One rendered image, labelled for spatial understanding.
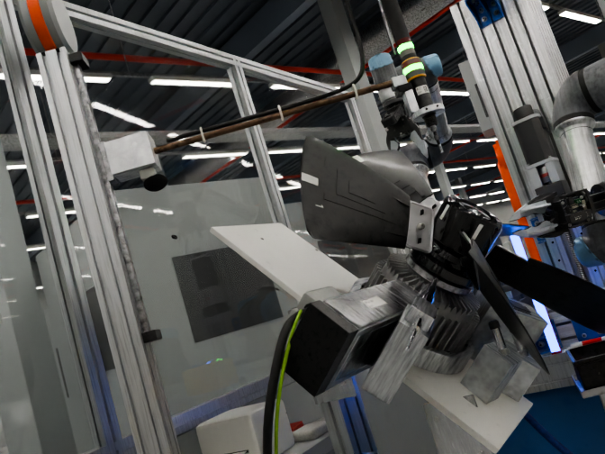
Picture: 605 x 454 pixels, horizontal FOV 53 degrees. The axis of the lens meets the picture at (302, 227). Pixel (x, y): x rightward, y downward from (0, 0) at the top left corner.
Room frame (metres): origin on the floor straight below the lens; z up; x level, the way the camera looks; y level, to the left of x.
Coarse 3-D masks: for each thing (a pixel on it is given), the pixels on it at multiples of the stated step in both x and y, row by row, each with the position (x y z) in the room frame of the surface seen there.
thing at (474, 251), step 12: (468, 252) 0.84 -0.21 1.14; (480, 252) 0.91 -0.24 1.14; (480, 264) 0.84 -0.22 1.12; (480, 276) 1.06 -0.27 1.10; (492, 276) 0.87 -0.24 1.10; (480, 288) 1.08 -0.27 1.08; (492, 288) 0.99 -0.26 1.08; (492, 300) 1.03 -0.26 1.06; (504, 300) 0.85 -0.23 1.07; (504, 312) 0.97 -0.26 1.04; (516, 324) 0.93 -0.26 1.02; (516, 336) 0.97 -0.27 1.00; (528, 336) 0.87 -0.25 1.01; (528, 348) 0.93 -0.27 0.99; (540, 360) 0.90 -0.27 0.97
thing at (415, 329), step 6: (432, 282) 1.12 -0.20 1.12; (432, 288) 1.07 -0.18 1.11; (426, 294) 1.04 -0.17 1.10; (432, 294) 1.05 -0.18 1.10; (432, 300) 1.01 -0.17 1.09; (414, 318) 0.94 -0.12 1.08; (420, 318) 0.92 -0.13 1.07; (414, 324) 0.90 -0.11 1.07; (420, 324) 0.91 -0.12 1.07; (414, 330) 0.89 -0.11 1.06; (420, 330) 0.90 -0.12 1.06; (414, 336) 0.87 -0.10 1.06; (408, 348) 0.83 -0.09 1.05
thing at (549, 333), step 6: (516, 240) 1.55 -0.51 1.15; (516, 246) 1.55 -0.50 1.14; (522, 246) 1.55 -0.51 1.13; (516, 252) 1.56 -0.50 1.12; (522, 252) 1.55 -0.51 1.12; (534, 300) 1.56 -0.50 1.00; (540, 306) 1.55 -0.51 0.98; (540, 312) 1.55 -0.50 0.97; (546, 318) 1.55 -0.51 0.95; (546, 330) 1.55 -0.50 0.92; (552, 330) 1.55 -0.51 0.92; (546, 336) 1.56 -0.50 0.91; (552, 336) 1.55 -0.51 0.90; (552, 342) 1.55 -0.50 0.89; (552, 348) 1.56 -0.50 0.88; (558, 348) 1.55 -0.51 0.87
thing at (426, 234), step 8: (416, 208) 1.13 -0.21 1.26; (424, 208) 1.14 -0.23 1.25; (416, 216) 1.13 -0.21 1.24; (424, 216) 1.14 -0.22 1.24; (432, 216) 1.15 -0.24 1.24; (416, 224) 1.12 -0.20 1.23; (432, 224) 1.14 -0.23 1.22; (408, 232) 1.11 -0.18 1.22; (416, 232) 1.12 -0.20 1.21; (424, 232) 1.13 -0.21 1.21; (432, 232) 1.14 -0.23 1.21; (408, 240) 1.11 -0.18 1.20; (416, 240) 1.12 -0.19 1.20; (424, 240) 1.13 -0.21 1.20; (432, 240) 1.14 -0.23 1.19; (416, 248) 1.12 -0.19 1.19; (424, 248) 1.13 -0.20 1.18
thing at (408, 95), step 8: (392, 80) 1.24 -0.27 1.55; (400, 80) 1.24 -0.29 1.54; (392, 88) 1.26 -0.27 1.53; (400, 88) 1.24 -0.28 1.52; (408, 88) 1.24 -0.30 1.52; (400, 96) 1.27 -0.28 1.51; (408, 96) 1.24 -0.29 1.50; (408, 104) 1.25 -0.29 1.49; (416, 104) 1.24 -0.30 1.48; (432, 104) 1.22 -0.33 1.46; (440, 104) 1.23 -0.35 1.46; (408, 112) 1.26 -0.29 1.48; (416, 112) 1.24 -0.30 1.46; (424, 112) 1.23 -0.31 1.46; (432, 112) 1.24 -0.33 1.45; (440, 112) 1.26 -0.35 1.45; (416, 120) 1.27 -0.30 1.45
